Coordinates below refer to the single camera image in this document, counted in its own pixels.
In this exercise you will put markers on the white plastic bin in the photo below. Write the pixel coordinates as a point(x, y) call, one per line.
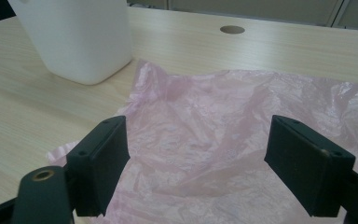
point(80, 37)

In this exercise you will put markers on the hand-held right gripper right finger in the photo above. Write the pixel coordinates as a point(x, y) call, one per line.
point(307, 165)

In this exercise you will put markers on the pink plastic bag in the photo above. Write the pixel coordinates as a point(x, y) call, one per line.
point(205, 130)

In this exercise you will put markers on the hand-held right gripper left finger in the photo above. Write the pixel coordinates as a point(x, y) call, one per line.
point(99, 161)

